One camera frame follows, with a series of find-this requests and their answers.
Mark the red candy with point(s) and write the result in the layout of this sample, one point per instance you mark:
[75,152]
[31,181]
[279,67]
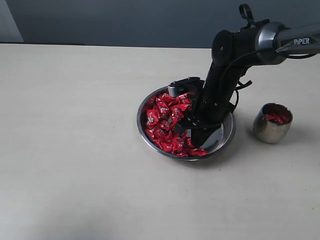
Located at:
[166,98]
[197,152]
[152,118]
[274,118]

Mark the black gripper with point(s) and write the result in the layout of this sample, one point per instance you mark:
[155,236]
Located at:
[202,118]

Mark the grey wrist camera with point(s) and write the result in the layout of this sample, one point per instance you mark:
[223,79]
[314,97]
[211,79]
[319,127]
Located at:
[192,85]

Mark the round steel plate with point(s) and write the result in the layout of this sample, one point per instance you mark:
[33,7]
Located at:
[216,143]

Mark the steel cup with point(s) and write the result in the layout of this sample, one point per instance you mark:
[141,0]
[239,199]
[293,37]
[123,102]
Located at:
[268,132]

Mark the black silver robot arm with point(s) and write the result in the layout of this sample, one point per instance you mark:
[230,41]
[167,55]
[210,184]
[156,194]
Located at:
[233,53]

